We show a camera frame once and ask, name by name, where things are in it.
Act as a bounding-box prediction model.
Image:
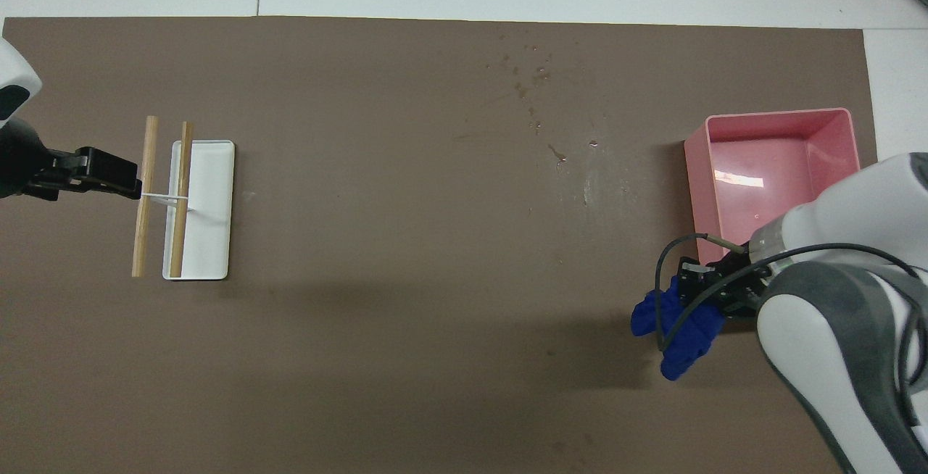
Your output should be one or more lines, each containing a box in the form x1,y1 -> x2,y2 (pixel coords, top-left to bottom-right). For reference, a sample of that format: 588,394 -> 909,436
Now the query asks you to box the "long wooden dowel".
131,116 -> 160,278
170,122 -> 195,278

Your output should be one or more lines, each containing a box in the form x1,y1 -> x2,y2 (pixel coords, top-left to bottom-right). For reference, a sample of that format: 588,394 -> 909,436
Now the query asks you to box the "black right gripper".
678,246 -> 774,320

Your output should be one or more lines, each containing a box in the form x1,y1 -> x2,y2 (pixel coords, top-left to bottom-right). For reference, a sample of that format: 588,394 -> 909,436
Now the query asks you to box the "blue towel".
629,275 -> 728,382

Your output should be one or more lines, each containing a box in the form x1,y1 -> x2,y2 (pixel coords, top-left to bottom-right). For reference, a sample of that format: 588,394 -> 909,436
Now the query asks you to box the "white rectangular tray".
162,140 -> 236,281

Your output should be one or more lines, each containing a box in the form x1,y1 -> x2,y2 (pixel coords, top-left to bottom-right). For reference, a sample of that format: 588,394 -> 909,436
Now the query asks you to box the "pink plastic bin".
684,107 -> 863,266

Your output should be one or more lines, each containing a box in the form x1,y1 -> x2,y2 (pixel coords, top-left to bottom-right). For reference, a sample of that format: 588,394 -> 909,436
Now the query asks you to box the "brown table mat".
0,16 -> 913,474

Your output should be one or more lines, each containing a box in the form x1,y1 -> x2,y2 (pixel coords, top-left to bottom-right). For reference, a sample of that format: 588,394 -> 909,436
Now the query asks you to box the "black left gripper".
0,117 -> 144,201

